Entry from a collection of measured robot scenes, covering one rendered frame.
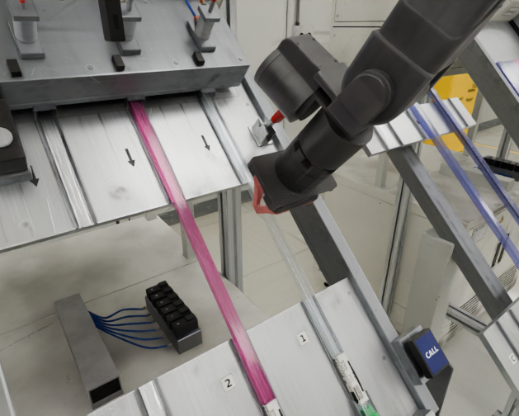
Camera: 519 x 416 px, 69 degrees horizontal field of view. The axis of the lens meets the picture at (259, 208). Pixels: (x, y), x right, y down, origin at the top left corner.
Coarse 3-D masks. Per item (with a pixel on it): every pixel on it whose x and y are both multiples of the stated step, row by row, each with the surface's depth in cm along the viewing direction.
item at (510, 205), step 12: (432, 96) 74; (444, 108) 73; (456, 132) 72; (468, 144) 71; (480, 156) 71; (480, 168) 71; (492, 180) 70; (504, 192) 69; (504, 204) 69; (516, 216) 68
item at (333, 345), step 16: (208, 96) 57; (224, 128) 55; (240, 160) 54; (272, 224) 51; (288, 256) 50; (304, 288) 49; (320, 320) 48; (336, 336) 48; (336, 352) 47; (368, 400) 46
